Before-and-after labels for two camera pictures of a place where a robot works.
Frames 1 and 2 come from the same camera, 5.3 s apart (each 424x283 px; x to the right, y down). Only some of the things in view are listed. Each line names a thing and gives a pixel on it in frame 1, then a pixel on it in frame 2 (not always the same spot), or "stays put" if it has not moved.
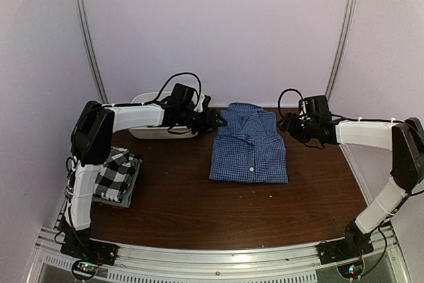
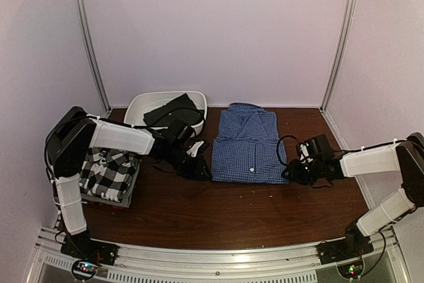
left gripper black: [210, 123] -> [196, 171]
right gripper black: [289, 120] -> [293, 175]
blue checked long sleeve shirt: [247, 148] stays put
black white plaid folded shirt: [115, 175] stays put
